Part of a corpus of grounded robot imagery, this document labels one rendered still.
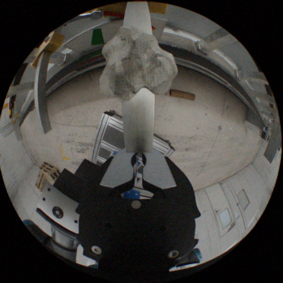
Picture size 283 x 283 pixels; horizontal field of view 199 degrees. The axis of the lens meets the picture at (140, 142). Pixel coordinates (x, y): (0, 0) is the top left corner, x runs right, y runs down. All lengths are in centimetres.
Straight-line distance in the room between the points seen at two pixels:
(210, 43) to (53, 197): 59
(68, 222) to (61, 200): 6
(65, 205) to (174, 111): 110
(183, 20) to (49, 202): 77
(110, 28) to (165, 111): 91
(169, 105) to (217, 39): 86
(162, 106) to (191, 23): 86
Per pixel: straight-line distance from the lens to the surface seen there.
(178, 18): 52
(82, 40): 31
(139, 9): 17
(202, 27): 56
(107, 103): 102
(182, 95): 96
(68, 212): 26
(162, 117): 99
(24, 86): 60
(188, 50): 34
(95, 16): 23
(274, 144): 23
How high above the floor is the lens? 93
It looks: 60 degrees down
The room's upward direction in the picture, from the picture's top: 178 degrees counter-clockwise
